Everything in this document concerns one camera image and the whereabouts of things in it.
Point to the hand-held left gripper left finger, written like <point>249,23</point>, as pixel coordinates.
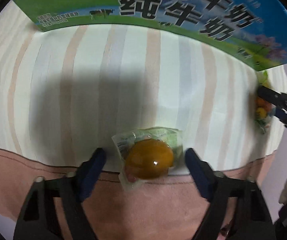
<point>91,177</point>

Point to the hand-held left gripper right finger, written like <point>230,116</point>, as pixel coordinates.
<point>199,175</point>

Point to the striped cat-print blanket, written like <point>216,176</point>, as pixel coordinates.
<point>83,105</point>

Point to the printed cardboard box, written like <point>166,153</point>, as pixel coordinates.
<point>83,5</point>

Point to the clear fruit-print snack packet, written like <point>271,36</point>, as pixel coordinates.
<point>262,110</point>

